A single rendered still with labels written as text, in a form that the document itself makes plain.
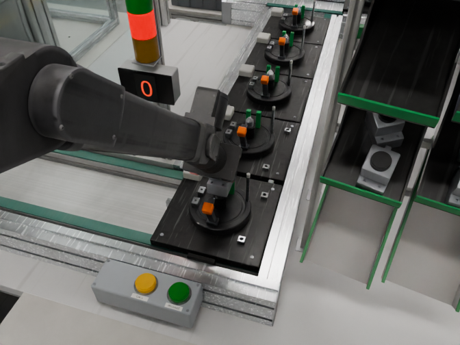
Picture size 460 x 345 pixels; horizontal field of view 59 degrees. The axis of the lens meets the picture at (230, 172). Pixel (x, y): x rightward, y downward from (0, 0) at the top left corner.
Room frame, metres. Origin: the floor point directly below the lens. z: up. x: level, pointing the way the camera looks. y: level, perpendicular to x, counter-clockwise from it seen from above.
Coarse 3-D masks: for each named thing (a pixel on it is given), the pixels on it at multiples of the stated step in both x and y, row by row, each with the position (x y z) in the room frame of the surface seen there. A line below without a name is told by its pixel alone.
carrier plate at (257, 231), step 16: (176, 192) 0.66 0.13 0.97; (192, 192) 0.66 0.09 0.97; (256, 192) 0.66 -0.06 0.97; (272, 192) 0.66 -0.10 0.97; (176, 208) 0.61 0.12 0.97; (256, 208) 0.61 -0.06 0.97; (272, 208) 0.61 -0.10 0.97; (160, 224) 0.56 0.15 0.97; (176, 224) 0.56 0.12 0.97; (192, 224) 0.56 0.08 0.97; (256, 224) 0.56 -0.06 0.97; (160, 240) 0.52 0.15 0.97; (176, 240) 0.52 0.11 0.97; (192, 240) 0.52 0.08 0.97; (208, 240) 0.52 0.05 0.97; (224, 240) 0.52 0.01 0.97; (256, 240) 0.52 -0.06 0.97; (208, 256) 0.48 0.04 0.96; (224, 256) 0.48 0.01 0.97; (240, 256) 0.48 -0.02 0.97; (256, 256) 0.48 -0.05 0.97
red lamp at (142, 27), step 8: (128, 16) 0.76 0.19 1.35; (136, 16) 0.74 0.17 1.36; (144, 16) 0.75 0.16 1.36; (152, 16) 0.76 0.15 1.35; (136, 24) 0.74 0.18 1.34; (144, 24) 0.75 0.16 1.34; (152, 24) 0.76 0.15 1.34; (136, 32) 0.75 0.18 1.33; (144, 32) 0.75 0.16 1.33; (152, 32) 0.75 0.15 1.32
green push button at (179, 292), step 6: (180, 282) 0.42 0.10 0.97; (174, 288) 0.40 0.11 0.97; (180, 288) 0.40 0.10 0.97; (186, 288) 0.40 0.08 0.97; (168, 294) 0.39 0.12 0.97; (174, 294) 0.39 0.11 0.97; (180, 294) 0.39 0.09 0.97; (186, 294) 0.39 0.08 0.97; (174, 300) 0.38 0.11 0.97; (180, 300) 0.38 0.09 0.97
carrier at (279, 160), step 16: (272, 112) 0.86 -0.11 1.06; (224, 128) 0.90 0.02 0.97; (256, 128) 0.88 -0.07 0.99; (272, 128) 0.86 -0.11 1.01; (256, 144) 0.81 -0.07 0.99; (272, 144) 0.81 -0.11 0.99; (288, 144) 0.83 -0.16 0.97; (240, 160) 0.77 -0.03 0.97; (256, 160) 0.77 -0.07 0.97; (272, 160) 0.77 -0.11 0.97; (288, 160) 0.77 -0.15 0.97; (240, 176) 0.73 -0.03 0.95; (256, 176) 0.72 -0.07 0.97; (272, 176) 0.71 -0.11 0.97
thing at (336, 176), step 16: (352, 112) 0.59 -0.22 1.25; (352, 128) 0.56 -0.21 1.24; (416, 128) 0.54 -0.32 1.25; (336, 144) 0.54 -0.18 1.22; (352, 144) 0.53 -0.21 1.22; (368, 144) 0.53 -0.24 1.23; (416, 144) 0.52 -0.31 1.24; (336, 160) 0.51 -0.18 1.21; (352, 160) 0.51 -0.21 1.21; (400, 160) 0.49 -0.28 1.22; (320, 176) 0.47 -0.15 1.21; (336, 176) 0.48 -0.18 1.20; (352, 176) 0.48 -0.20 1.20; (400, 176) 0.47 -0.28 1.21; (352, 192) 0.45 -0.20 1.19; (368, 192) 0.44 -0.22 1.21; (384, 192) 0.45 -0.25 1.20; (400, 192) 0.44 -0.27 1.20
